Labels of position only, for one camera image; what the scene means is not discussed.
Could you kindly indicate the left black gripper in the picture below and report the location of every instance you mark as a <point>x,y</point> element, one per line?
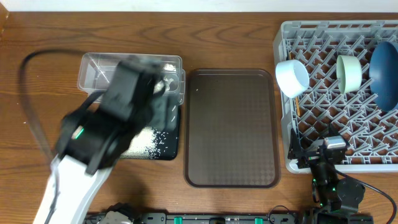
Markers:
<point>159,106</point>

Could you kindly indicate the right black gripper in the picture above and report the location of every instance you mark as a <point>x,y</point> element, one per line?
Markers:
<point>296,152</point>

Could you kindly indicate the white tissue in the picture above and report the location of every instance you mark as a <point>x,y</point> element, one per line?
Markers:
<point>167,84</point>

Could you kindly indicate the white bowl light blue rim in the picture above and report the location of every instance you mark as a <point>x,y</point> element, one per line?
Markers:
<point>292,77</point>

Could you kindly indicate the mint green bowl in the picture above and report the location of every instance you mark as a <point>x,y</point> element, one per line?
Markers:
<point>348,73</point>

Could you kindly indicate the dark blue plate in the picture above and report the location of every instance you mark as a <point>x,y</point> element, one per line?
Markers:
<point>383,72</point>

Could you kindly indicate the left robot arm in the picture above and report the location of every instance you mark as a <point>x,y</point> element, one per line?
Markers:
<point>93,137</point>

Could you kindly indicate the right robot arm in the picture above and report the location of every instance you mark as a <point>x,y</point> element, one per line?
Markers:
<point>338,199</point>

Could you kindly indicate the grey dishwasher rack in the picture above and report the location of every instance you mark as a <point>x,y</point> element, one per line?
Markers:
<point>371,132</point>

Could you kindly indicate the black rectangular tray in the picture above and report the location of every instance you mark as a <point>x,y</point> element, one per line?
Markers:
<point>168,149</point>

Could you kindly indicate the spilled white rice pile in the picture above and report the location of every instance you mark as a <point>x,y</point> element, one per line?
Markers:
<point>146,146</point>

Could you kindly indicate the clear plastic bin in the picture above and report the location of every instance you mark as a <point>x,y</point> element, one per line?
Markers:
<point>97,70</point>

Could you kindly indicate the brown serving tray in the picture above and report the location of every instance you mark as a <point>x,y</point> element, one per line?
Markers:
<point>231,138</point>

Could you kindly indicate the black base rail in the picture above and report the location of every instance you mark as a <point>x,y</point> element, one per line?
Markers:
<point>123,213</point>

